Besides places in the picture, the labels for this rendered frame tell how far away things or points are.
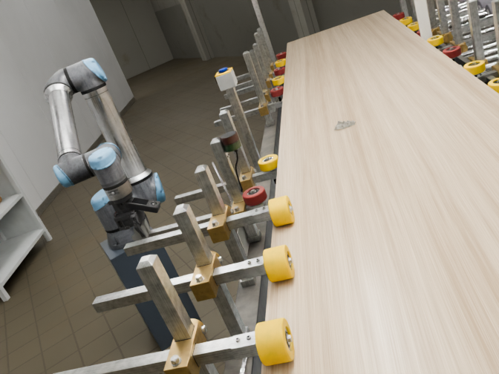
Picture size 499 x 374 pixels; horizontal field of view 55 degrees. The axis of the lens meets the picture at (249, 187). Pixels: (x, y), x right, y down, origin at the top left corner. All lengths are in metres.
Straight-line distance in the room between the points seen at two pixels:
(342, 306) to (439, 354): 0.22
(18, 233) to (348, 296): 4.11
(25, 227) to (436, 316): 4.22
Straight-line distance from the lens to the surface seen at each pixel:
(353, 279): 1.09
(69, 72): 2.23
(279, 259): 1.10
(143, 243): 1.47
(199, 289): 1.15
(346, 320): 1.00
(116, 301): 1.28
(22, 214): 4.76
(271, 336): 0.91
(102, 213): 2.34
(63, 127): 1.97
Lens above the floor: 1.57
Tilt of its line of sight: 24 degrees down
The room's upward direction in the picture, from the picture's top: 21 degrees counter-clockwise
